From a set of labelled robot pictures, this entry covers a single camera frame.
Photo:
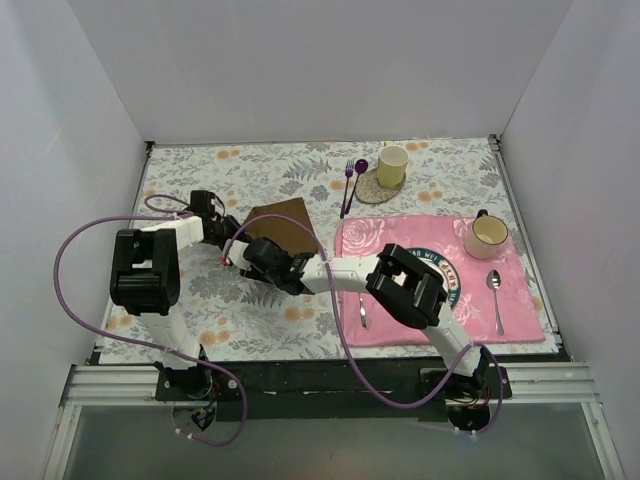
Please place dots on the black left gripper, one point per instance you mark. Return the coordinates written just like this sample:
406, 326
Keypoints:
232, 230

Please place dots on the speckled round coaster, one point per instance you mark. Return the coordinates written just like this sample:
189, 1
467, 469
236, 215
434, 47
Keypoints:
369, 191

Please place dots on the silver metal fork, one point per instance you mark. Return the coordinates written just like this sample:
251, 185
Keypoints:
362, 313

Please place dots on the purple plastic spoon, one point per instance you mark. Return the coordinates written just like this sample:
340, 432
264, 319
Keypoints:
361, 166

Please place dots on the pale yellow cup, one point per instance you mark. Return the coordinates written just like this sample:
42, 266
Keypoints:
391, 167

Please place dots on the white plate green rim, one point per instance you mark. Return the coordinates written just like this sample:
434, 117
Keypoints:
446, 269

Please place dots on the cream mug dark rim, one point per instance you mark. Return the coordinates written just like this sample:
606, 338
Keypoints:
485, 236

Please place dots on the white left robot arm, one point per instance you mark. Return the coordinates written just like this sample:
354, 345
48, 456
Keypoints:
146, 282

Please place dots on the aluminium front rail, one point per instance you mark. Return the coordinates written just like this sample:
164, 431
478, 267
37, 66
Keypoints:
120, 385

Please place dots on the purple plastic fork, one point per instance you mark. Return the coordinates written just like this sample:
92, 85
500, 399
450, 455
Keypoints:
348, 173

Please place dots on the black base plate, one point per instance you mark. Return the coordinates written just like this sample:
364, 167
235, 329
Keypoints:
330, 389

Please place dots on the silver metal spoon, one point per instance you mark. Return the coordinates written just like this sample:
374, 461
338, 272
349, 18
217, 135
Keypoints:
494, 283

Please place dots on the floral tablecloth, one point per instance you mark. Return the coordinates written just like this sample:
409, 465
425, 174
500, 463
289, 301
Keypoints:
237, 319

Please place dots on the brown cloth napkin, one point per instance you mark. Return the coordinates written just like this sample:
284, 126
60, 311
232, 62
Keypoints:
288, 225

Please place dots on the pink floral placemat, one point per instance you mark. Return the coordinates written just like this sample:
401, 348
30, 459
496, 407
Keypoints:
445, 235

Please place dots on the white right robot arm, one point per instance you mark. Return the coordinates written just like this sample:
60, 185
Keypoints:
409, 290

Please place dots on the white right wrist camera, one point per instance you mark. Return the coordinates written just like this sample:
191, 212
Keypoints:
233, 254

